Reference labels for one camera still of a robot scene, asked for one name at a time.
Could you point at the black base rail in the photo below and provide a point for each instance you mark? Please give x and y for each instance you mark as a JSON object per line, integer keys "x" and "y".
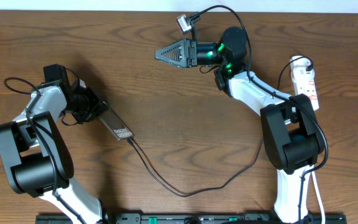
{"x": 252, "y": 217}

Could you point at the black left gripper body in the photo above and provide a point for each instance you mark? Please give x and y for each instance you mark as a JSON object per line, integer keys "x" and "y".
{"x": 84, "y": 105}

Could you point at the white power strip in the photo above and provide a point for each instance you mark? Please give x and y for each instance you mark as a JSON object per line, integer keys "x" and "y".
{"x": 302, "y": 76}

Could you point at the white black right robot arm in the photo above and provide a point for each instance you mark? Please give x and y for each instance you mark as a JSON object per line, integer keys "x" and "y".
{"x": 292, "y": 137}

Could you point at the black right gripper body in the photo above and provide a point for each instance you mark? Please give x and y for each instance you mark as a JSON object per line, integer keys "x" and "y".
{"x": 192, "y": 53}

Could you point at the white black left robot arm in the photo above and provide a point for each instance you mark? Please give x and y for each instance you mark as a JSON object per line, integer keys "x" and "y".
{"x": 34, "y": 155}

